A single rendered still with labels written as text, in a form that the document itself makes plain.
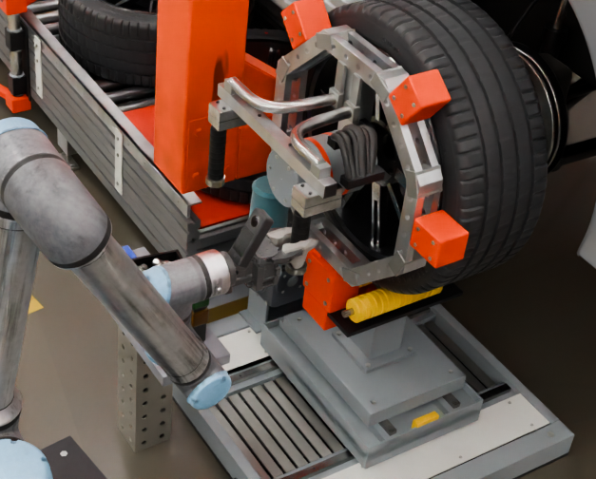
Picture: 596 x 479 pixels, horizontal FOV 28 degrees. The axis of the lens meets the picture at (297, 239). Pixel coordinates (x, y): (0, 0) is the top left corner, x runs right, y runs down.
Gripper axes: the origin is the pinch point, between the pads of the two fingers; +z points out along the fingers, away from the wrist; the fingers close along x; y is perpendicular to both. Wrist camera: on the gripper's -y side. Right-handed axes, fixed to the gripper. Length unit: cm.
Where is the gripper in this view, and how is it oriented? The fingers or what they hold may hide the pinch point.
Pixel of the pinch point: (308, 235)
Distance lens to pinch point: 241.5
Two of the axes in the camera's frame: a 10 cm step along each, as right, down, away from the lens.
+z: 8.4, -2.7, 4.7
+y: -0.9, 7.9, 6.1
